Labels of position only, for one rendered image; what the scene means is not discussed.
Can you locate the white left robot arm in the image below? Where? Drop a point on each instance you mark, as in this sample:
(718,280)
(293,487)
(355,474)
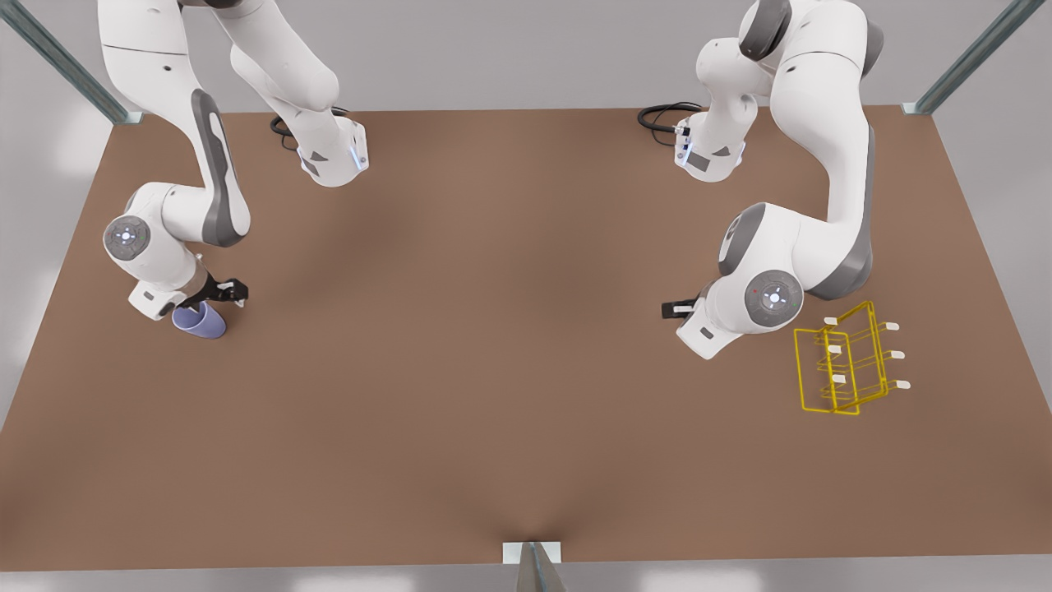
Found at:
(826,140)

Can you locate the silver frame post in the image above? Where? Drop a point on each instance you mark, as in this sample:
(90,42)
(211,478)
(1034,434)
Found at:
(70,62)
(974,53)
(534,567)

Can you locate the lavender plastic cup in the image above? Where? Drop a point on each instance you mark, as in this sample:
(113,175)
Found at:
(200,320)

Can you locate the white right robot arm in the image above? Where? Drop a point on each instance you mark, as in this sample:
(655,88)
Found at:
(209,156)

